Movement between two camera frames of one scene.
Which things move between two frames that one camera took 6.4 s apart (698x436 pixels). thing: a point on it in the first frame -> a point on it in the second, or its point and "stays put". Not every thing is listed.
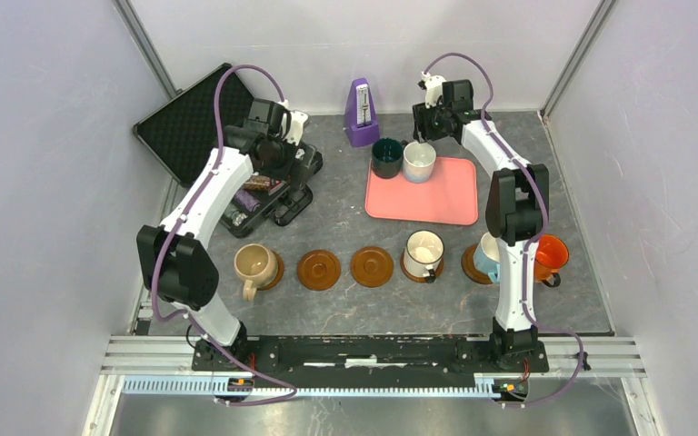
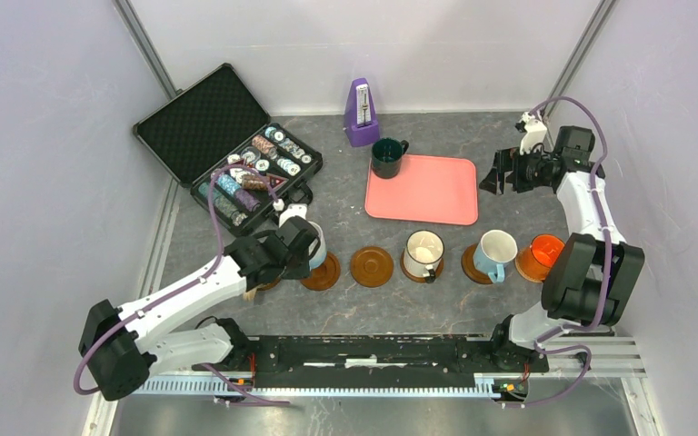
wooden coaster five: (470, 268) stays put
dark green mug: (386, 157) stays put
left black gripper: (295, 173) -> (303, 271)
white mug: (418, 162) -> (320, 258)
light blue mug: (487, 256) stays put
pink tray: (451, 197) stays put
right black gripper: (423, 131) -> (506, 160)
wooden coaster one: (279, 275) stays put
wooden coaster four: (418, 278) stays put
